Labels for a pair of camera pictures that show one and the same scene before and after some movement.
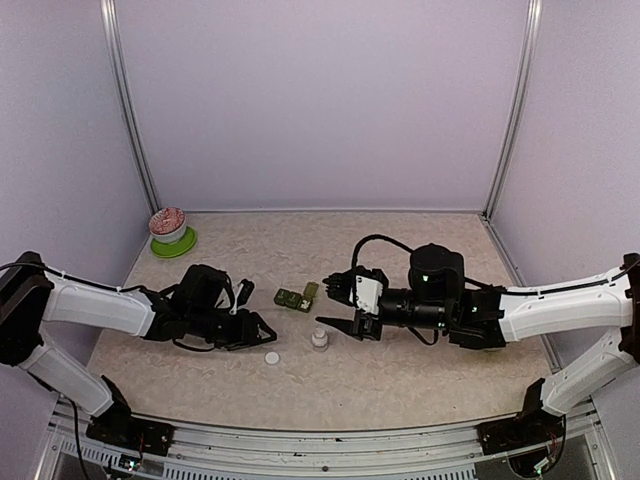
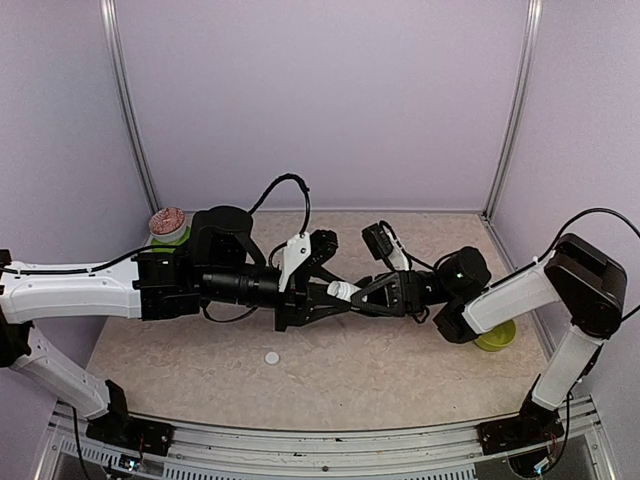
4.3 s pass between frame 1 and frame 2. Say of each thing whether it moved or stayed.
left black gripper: moved
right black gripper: moved
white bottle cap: stayed
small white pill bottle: moved
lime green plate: stayed
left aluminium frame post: stayed
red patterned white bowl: stayed
